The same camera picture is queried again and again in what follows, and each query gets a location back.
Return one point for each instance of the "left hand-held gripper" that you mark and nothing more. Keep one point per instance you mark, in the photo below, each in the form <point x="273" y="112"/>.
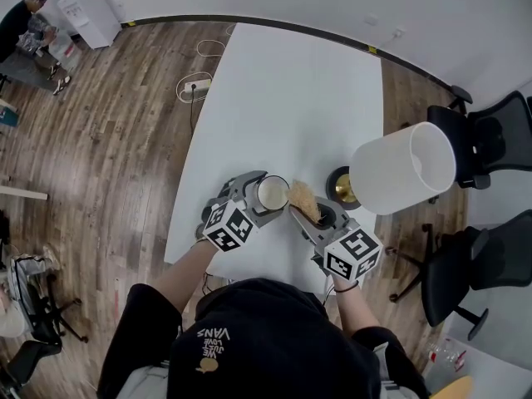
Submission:
<point x="228" y="229"/>

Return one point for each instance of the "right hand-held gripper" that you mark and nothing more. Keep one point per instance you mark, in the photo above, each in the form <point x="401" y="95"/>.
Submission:
<point x="353" y="254"/>

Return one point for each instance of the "white cup with dark rim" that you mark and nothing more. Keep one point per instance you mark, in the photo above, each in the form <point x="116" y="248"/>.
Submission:
<point x="272" y="193"/>

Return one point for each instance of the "tan fibre scrubbing brush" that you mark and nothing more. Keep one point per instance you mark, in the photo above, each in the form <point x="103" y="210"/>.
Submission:
<point x="302" y="200"/>

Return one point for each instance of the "person's left forearm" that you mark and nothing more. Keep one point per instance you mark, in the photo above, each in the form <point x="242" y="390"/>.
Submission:
<point x="187" y="272"/>

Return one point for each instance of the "person's right forearm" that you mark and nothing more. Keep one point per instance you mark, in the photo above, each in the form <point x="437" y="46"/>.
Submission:
<point x="353" y="310"/>

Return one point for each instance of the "person's left hand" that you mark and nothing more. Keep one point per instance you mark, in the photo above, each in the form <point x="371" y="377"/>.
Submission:
<point x="200" y="234"/>

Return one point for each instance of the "black wrist band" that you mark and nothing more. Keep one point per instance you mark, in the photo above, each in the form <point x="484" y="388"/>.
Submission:
<point x="347" y="290"/>

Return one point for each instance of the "table lamp with white shade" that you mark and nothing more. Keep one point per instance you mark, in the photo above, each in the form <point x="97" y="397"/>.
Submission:
<point x="399" y="168"/>

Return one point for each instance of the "white power strip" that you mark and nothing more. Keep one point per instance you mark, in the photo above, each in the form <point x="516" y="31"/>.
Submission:
<point x="198" y="85"/>

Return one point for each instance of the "person's black shirt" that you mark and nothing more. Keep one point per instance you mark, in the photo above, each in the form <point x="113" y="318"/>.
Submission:
<point x="266" y="339"/>

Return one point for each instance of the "black mesh office chair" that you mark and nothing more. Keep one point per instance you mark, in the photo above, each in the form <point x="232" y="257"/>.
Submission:
<point x="478" y="272"/>
<point x="490" y="135"/>

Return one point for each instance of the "clear plastic bottle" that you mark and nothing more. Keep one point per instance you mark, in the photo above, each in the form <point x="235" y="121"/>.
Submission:
<point x="446" y="355"/>

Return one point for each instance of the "round yellow wooden board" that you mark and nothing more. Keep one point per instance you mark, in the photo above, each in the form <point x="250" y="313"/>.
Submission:
<point x="455" y="389"/>

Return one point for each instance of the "person's grey trousers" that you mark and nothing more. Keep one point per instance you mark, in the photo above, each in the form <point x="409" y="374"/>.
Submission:
<point x="143" y="382"/>

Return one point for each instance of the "light wooden plank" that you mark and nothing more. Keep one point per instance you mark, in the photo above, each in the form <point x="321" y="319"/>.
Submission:
<point x="23" y="192"/>

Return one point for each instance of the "white plastic bag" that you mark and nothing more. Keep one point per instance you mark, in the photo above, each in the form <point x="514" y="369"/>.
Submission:
<point x="64" y="48"/>

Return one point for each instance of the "white cabinet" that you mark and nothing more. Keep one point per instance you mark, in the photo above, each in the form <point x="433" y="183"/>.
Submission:
<point x="93" y="11"/>

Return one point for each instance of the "black office chair with jacket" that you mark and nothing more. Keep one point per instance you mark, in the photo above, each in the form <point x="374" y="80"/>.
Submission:
<point x="35" y="306"/>

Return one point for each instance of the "teal box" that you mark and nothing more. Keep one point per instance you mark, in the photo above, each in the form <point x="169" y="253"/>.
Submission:
<point x="7" y="114"/>

